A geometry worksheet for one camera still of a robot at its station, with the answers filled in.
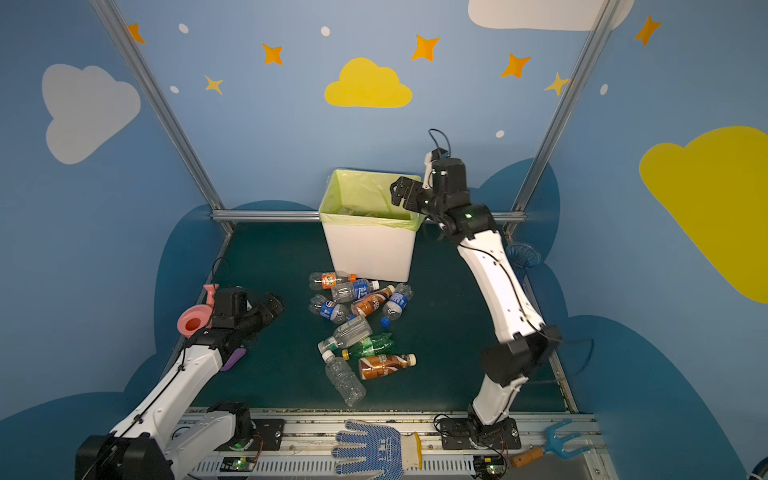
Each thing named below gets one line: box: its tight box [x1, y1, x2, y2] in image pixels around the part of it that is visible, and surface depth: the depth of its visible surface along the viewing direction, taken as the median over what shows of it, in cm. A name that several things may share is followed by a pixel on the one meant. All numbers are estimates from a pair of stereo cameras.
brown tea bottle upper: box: [351, 284, 396, 317], surface depth 96 cm
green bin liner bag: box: [319, 169, 427, 231], surface depth 98 cm
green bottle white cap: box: [349, 332, 394, 358], surface depth 88 cm
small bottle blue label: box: [380, 282, 413, 327], surface depth 97 cm
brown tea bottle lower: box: [358, 353, 417, 380], surface depth 84 cm
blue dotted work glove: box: [332, 419, 423, 480], surface depth 73 cm
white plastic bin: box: [322, 222, 416, 282], surface depth 98 cm
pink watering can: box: [177, 284, 220, 338], surface depth 84 cm
